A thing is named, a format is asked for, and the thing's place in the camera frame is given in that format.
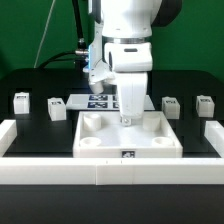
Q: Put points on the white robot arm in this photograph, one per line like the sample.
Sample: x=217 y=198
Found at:
x=123 y=22

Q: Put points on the white U-shaped fence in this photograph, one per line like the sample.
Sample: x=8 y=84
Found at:
x=70 y=171

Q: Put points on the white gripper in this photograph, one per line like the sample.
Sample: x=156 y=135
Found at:
x=129 y=64

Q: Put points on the white square tabletop part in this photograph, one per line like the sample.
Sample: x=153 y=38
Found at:
x=102 y=135

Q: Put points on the white tag plate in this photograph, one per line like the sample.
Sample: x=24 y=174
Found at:
x=92 y=102

